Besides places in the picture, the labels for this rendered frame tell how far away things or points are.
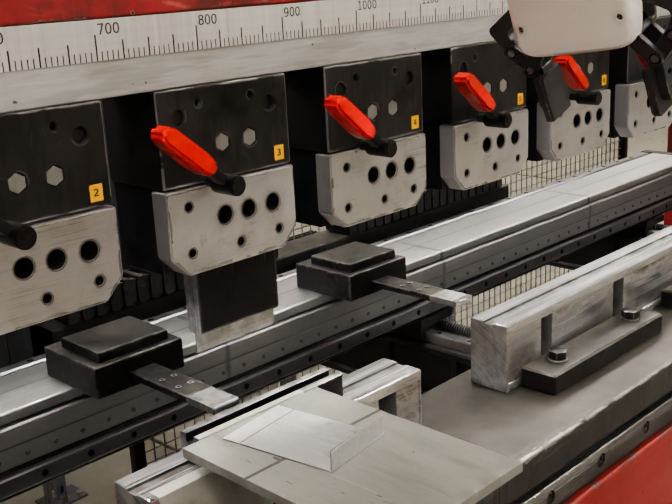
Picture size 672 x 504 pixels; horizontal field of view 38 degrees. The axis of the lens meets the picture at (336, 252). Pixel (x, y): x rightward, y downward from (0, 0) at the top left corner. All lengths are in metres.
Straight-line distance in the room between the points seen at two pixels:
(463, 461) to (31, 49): 0.50
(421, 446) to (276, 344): 0.46
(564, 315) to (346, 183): 0.53
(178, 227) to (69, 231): 0.11
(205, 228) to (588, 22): 0.37
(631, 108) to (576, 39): 0.71
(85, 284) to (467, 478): 0.37
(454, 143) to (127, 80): 0.44
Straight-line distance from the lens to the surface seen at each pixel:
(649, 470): 1.49
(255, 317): 1.00
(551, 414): 1.29
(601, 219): 2.00
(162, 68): 0.85
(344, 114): 0.94
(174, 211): 0.86
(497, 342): 1.32
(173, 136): 0.81
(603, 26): 0.75
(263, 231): 0.93
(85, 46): 0.81
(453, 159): 1.13
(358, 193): 1.01
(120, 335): 1.17
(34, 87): 0.78
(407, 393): 1.17
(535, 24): 0.78
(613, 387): 1.38
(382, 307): 1.49
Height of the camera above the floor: 1.43
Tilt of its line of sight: 16 degrees down
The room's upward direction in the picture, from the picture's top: 3 degrees counter-clockwise
